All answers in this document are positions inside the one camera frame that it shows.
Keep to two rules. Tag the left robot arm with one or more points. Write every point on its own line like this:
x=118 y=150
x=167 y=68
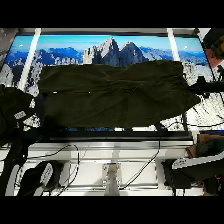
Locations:
x=33 y=176

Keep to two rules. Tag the heap of clothes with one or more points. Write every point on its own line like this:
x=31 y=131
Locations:
x=215 y=41

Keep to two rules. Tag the dark green pants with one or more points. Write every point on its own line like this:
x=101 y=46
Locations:
x=116 y=96

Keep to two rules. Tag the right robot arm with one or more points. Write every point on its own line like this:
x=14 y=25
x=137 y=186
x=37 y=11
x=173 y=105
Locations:
x=203 y=166

